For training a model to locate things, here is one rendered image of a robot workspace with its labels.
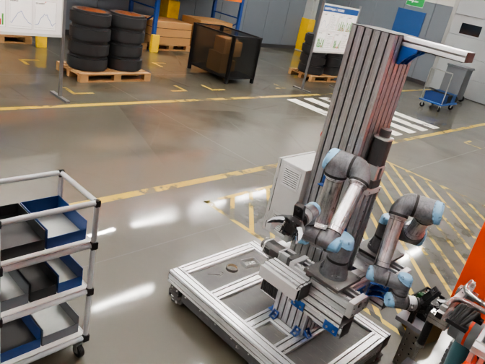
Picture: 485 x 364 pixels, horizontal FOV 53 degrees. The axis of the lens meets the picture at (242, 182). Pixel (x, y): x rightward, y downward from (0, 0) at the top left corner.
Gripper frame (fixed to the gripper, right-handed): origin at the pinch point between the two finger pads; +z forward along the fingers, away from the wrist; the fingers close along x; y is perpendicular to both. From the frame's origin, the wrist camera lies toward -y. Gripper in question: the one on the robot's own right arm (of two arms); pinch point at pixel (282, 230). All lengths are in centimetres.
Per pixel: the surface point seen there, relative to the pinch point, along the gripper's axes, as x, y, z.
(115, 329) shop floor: 78, 135, -18
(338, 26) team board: 325, 24, -925
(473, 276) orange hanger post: -80, 24, -105
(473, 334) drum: -87, 24, -49
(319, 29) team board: 340, 38, -859
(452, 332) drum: -80, 29, -51
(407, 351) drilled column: -76, 101, -122
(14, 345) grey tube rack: 96, 119, 41
